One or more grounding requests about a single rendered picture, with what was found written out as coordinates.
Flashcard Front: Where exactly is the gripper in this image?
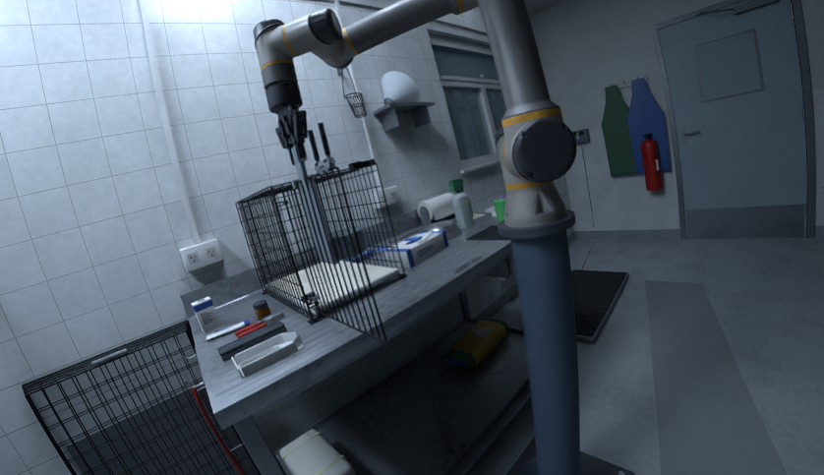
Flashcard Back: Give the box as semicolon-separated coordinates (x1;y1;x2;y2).
262;75;310;162

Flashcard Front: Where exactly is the white crate mat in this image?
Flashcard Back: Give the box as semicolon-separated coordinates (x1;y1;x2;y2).
269;259;401;313

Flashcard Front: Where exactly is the black floor mat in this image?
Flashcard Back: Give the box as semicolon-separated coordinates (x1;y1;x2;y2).
568;268;630;344

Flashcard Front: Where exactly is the grey door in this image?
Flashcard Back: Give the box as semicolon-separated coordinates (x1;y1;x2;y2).
651;0;819;240

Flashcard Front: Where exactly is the white dome dispenser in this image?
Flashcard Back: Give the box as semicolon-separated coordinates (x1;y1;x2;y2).
380;70;422;106

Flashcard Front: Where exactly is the white paper towel roll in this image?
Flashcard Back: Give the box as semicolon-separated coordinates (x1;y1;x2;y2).
417;192;457;225

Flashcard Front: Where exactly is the white and blue tissue box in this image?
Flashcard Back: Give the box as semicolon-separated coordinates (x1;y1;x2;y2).
394;227;450;269

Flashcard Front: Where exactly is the window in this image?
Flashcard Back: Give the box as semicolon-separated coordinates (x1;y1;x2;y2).
427;28;508;176

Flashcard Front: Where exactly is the white bottle with green cap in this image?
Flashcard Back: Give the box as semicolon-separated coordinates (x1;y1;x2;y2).
447;177;476;231

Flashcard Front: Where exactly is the white box with blue label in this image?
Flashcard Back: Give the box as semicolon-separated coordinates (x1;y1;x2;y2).
190;295;220;334

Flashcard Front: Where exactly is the white pen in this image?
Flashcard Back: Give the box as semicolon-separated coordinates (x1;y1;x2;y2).
205;319;253;342

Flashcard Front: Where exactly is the black flat bar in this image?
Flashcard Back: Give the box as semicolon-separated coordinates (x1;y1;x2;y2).
216;320;288;362

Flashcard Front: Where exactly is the grey tray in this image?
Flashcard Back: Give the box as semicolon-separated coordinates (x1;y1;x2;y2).
230;330;305;379

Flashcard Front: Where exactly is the grey metal bench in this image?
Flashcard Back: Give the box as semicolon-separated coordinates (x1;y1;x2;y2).
180;216;537;475

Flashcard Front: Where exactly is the yellow box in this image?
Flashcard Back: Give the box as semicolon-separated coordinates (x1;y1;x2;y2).
446;319;509;370

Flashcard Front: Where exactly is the green apron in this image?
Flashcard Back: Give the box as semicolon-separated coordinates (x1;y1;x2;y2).
601;84;637;179

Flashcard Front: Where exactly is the red fire extinguisher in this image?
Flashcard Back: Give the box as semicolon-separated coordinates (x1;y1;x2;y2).
640;133;665;194

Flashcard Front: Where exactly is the hanging wire basket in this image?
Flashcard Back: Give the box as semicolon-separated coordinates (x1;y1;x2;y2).
338;66;368;119

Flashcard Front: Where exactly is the grey wall shelf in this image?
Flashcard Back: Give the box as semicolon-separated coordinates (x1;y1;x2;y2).
373;100;436;133

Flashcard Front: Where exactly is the black wire crate door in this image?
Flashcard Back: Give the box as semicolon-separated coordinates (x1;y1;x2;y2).
307;162;407;342

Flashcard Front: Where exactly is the white double wall socket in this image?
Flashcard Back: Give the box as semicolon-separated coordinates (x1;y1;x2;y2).
178;237;224;273

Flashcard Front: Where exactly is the white strapped container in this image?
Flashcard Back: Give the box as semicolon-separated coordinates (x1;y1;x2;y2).
277;427;357;475

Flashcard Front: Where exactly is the large black wire crate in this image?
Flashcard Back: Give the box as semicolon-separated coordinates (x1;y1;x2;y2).
22;320;259;475

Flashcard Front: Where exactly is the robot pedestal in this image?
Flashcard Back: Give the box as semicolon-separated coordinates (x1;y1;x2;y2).
497;211;636;475

